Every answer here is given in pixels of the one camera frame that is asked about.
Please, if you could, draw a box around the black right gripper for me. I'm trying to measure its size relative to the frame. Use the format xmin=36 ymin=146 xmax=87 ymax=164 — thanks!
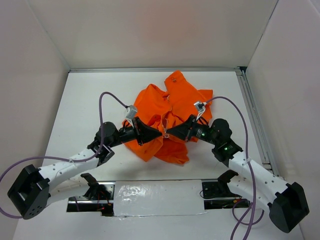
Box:
xmin=167 ymin=113 xmax=220 ymax=145

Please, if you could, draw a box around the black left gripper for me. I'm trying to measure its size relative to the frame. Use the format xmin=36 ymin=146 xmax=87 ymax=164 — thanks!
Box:
xmin=108 ymin=116 xmax=162 ymax=148

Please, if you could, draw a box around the orange jacket with pink lining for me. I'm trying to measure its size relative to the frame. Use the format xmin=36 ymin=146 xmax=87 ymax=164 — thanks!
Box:
xmin=125 ymin=70 xmax=214 ymax=165

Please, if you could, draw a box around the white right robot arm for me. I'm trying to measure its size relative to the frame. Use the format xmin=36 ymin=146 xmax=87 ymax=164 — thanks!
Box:
xmin=166 ymin=115 xmax=310 ymax=233

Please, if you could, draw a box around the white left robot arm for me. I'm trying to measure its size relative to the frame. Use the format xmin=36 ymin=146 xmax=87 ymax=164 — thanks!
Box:
xmin=7 ymin=117 xmax=162 ymax=220

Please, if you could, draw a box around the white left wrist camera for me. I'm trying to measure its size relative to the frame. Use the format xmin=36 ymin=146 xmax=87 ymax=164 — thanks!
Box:
xmin=125 ymin=105 xmax=138 ymax=122

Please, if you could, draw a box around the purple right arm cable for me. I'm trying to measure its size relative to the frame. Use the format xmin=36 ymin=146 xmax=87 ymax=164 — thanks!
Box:
xmin=204 ymin=96 xmax=265 ymax=240

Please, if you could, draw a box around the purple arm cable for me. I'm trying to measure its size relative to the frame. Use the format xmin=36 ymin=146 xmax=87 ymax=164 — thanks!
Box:
xmin=204 ymin=96 xmax=265 ymax=240
xmin=0 ymin=91 xmax=131 ymax=220

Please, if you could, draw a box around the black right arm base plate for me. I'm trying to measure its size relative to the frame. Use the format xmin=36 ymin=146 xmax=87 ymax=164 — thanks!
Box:
xmin=199 ymin=180 xmax=250 ymax=210

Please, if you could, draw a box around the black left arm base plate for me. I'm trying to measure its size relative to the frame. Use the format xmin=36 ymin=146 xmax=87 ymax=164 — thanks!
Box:
xmin=66 ymin=181 xmax=116 ymax=217

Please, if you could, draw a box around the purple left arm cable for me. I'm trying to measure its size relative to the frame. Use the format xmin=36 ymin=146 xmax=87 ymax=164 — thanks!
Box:
xmin=0 ymin=91 xmax=131 ymax=220

